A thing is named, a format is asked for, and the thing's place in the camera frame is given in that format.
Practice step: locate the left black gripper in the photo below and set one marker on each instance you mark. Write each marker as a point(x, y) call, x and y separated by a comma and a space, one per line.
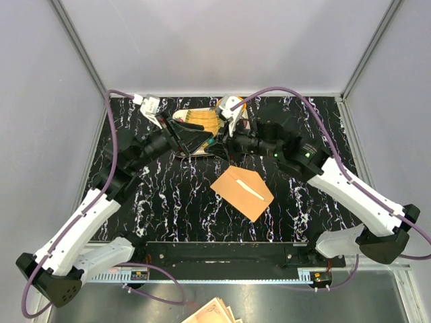
point(187, 140)

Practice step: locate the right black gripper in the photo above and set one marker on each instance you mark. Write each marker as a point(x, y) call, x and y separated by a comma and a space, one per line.
point(220, 149)

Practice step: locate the brown paper envelope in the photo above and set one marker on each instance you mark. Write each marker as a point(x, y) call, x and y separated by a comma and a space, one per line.
point(249, 205)

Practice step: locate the ornate bordered letter paper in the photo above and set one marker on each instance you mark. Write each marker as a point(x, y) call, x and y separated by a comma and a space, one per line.
point(249, 189)

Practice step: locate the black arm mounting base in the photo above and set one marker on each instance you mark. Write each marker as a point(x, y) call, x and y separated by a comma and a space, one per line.
point(273, 253)

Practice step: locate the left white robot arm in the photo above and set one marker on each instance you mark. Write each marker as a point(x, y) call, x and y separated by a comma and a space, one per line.
point(58, 270)

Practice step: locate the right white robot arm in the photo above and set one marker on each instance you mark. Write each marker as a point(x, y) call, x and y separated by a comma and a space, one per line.
point(383, 233)

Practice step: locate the white strawberry tray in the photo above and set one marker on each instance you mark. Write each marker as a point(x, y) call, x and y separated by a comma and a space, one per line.
point(180, 114)

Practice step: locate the yellow woven bamboo basket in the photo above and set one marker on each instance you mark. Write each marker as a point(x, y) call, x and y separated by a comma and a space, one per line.
point(208, 119)

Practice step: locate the yellow patterned bowl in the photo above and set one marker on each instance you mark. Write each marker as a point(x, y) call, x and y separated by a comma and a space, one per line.
point(228, 106)

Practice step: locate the stack of spare letters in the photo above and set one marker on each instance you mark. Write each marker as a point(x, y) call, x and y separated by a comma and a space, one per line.
point(215, 311)

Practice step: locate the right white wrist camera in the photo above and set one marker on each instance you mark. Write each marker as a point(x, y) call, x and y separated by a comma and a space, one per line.
point(231, 122)

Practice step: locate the slotted cable duct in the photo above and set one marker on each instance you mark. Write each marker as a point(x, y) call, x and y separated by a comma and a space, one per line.
point(212, 273)

